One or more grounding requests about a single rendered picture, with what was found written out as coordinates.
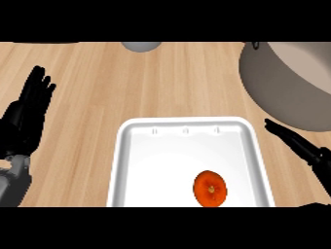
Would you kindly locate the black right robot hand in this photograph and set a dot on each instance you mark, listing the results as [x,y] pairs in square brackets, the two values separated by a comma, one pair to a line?
[316,159]

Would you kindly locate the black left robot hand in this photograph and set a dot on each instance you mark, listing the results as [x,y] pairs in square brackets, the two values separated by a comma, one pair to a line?
[24,120]

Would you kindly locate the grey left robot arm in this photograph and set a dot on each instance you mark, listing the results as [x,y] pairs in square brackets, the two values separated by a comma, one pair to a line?
[3,183]

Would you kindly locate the grey metal pot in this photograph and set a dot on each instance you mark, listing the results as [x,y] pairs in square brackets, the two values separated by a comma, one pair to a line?
[296,87]

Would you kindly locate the orange squash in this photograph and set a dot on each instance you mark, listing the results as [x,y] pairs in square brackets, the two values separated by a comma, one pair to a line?
[210,188]

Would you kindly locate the white plastic tray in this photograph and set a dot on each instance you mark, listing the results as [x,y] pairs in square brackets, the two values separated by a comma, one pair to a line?
[189,162]

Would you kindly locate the grey rounded object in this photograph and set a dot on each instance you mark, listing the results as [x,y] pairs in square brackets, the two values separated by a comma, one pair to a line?
[141,46]

